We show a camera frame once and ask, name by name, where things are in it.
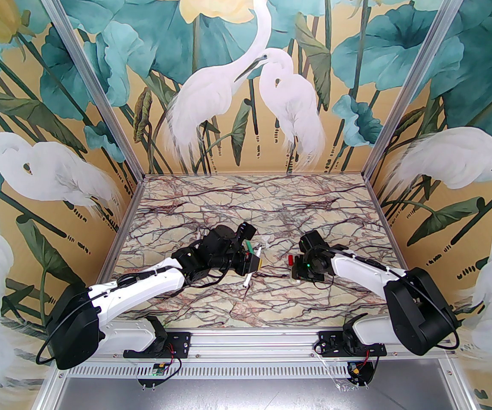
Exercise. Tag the aluminium frame post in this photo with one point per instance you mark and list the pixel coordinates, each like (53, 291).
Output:
(90, 75)
(418, 75)

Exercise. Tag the white pen black print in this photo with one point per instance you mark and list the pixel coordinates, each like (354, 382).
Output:
(250, 276)

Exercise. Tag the green marker pen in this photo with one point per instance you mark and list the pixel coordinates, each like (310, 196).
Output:
(250, 246)

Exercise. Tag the perforated metal panel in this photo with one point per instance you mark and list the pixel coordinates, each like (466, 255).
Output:
(254, 369)

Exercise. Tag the small green circuit board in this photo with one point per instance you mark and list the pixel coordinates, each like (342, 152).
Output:
(158, 369)

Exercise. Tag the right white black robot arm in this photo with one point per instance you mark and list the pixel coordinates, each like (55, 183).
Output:
(356, 267)

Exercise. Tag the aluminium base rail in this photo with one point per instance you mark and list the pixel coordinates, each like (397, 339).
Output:
(254, 342)

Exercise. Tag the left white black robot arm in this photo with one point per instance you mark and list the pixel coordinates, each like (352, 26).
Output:
(135, 282)

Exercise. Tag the grey metal tray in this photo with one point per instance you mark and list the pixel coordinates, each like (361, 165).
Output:
(250, 395)

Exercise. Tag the circuit board yellow connector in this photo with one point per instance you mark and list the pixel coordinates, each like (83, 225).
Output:
(355, 369)

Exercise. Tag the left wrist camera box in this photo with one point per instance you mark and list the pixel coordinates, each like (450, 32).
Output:
(246, 231)

